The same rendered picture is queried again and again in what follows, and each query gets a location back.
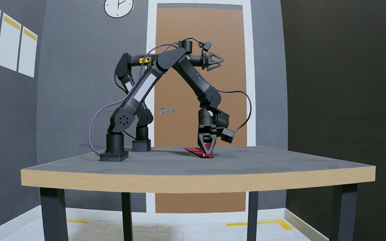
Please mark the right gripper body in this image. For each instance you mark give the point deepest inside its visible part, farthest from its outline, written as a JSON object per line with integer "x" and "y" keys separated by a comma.
{"x": 206, "y": 126}

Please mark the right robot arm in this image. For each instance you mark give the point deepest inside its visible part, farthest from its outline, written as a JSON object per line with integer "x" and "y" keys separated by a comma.
{"x": 123, "y": 116}

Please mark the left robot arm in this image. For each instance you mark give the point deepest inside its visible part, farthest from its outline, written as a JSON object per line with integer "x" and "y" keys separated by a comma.
{"x": 123, "y": 72}

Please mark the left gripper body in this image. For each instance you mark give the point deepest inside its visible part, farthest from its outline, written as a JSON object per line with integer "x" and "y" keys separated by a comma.
{"x": 200, "y": 61}

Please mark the red striped necktie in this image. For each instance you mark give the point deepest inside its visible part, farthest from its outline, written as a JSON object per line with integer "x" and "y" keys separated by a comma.
{"x": 201, "y": 152}

